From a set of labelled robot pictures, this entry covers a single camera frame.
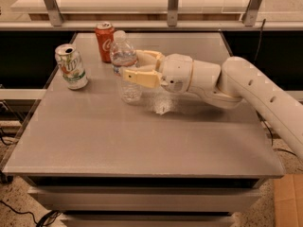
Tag black cable right floor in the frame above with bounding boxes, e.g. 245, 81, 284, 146
264, 120, 303, 160

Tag black cable left floor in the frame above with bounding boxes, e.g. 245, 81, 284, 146
0, 200, 61, 227

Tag clear plastic water bottle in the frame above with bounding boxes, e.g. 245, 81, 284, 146
110, 30, 142, 103

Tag red Coca-Cola can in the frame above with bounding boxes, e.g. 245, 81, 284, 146
95, 21, 115, 62

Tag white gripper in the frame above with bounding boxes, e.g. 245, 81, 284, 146
122, 50, 193, 94

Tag black cable floor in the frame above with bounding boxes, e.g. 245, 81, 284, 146
264, 120, 303, 160
0, 200, 61, 227

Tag cardboard box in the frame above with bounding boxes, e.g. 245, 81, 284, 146
274, 174, 303, 227

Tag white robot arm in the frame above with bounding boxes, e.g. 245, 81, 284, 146
122, 50, 303, 159

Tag green white 7UP can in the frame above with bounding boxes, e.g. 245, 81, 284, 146
55, 44, 88, 90

